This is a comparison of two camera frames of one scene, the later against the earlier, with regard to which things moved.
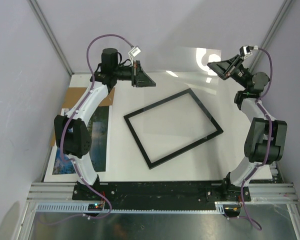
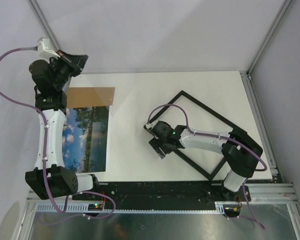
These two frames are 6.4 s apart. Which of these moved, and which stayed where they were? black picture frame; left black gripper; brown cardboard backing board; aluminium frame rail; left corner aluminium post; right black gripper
Moved: left black gripper; black picture frame; right black gripper
Stayed: left corner aluminium post; aluminium frame rail; brown cardboard backing board
